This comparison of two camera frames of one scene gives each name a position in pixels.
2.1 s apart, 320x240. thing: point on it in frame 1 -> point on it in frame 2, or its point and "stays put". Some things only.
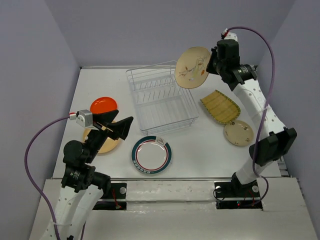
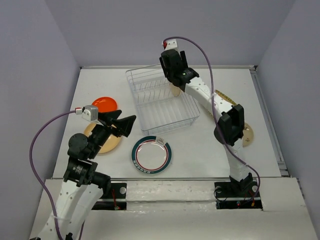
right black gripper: [212, 68] -> [183, 59]
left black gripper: [121, 128] stays put
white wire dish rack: [162, 105] stays put
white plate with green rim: [151, 154] stays put
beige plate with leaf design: [192, 67] -> [175, 90]
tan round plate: [108, 144] stays put
